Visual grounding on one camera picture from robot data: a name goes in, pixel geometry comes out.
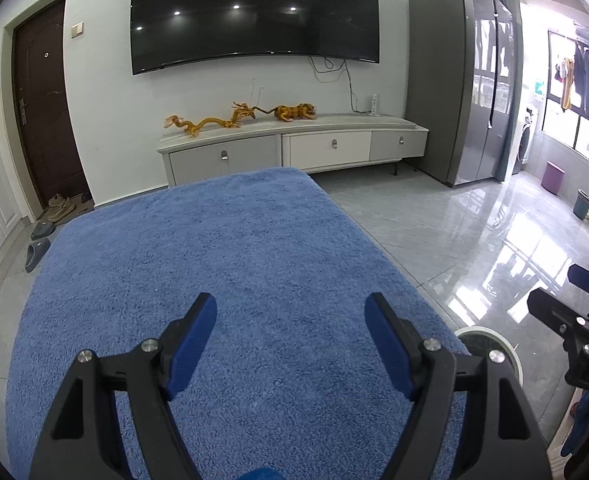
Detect white round trash bin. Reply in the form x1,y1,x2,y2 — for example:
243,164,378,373
455,326,523,386

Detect teal bucket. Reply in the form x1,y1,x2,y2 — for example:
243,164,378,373
573,188,589,220

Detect purple stool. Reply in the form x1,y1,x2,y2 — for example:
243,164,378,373
541,162,565,195

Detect grey slipper near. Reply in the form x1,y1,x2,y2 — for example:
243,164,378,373
24,237,50,273

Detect grey slipper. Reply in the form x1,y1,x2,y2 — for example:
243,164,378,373
24,237,50,273
31,220,56,240

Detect blue fuzzy blanket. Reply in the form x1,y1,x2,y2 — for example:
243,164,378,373
6,168,462,479

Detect grey slipper far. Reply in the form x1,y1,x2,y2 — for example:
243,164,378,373
31,220,56,240

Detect beige shoes on mat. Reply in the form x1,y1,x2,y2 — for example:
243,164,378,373
44,193,94,226

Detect grey refrigerator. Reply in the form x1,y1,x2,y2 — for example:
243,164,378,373
405,0,516,186

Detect white grey TV cabinet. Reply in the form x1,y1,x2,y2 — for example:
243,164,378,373
158,114,428,186

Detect dark brown door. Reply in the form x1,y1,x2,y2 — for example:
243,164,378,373
12,0,89,207

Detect golden tiger figurine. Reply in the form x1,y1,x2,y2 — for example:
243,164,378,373
254,103,316,122

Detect golden dragon figurine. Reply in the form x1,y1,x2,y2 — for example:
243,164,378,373
163,102,255,138

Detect wall light switch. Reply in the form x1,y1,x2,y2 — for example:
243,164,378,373
71,22,84,38

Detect black wall television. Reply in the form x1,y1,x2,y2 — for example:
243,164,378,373
131,0,380,74

